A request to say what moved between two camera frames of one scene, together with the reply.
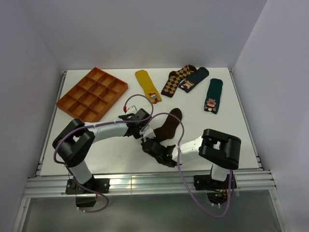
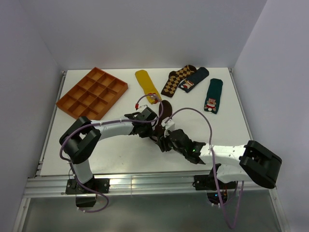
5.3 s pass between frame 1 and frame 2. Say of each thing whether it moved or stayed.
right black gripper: moved
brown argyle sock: stayed
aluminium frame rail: stayed
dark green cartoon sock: stayed
